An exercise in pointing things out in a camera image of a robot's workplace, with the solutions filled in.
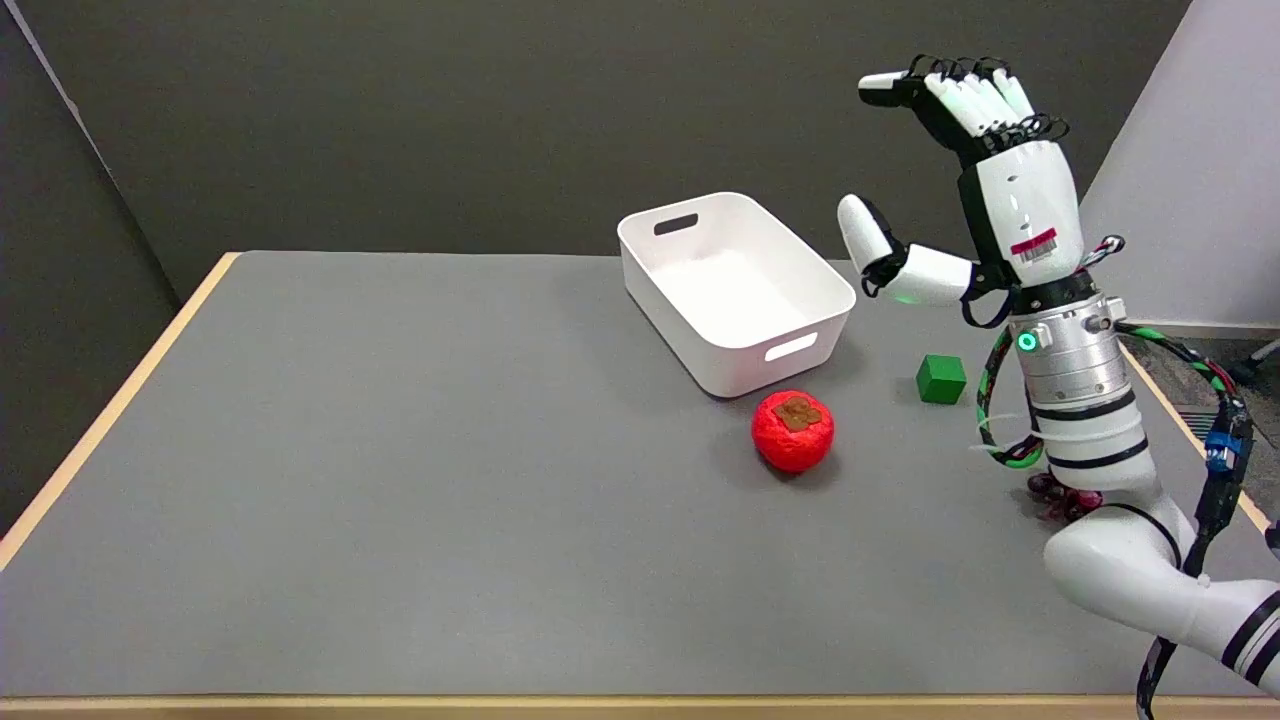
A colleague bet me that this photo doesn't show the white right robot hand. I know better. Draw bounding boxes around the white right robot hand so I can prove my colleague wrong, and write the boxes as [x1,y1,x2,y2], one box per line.
[837,55,1098,329]

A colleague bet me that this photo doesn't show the red tomato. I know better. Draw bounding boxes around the red tomato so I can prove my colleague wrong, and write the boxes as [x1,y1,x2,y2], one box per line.
[751,390,836,474]

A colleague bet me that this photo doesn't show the green cube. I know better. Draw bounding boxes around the green cube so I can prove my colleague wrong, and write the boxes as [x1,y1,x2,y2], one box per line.
[916,354,968,406]

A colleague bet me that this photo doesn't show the black chair leg caster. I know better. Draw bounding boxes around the black chair leg caster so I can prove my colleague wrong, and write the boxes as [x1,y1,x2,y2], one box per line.
[1228,340,1280,386]

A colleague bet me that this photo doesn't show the floor vent grille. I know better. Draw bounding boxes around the floor vent grille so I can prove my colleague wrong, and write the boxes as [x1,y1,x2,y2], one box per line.
[1176,405,1234,444]

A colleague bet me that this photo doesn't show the purple grape bunch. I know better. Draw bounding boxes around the purple grape bunch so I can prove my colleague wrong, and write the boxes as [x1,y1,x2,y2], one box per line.
[1027,472,1104,524]

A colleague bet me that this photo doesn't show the white plastic bin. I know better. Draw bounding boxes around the white plastic bin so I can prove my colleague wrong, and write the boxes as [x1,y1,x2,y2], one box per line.
[617,191,858,400]

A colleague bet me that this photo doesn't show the black green robot cable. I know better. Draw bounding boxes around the black green robot cable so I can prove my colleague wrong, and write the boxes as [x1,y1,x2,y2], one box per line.
[975,236,1255,720]

